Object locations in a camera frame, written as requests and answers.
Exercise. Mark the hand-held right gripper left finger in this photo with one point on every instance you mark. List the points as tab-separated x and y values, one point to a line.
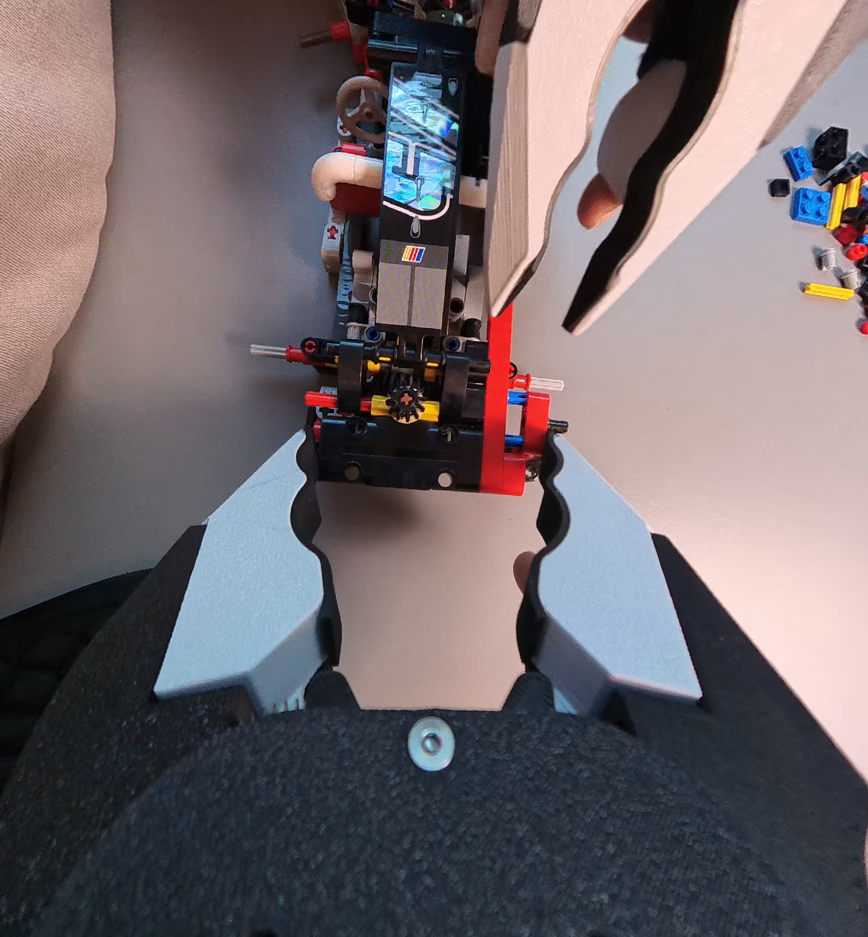
251	585

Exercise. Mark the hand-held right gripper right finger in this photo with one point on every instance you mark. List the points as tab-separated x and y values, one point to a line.
610	585

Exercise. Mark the person's left hand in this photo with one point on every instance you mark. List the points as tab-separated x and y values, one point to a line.
624	161

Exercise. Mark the pile of mixed lego pieces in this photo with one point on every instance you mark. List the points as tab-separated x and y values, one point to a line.
866	219

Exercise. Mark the black chair armrest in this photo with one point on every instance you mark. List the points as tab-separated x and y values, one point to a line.
9	695

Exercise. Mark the lego car chassis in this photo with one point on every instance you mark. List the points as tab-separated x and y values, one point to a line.
419	293

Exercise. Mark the yellow lego axle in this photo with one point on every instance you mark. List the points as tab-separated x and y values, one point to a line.
828	291

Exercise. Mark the person's right hand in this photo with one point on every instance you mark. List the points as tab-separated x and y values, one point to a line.
525	575

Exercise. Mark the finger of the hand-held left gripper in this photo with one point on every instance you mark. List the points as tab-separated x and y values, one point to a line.
536	146
756	88

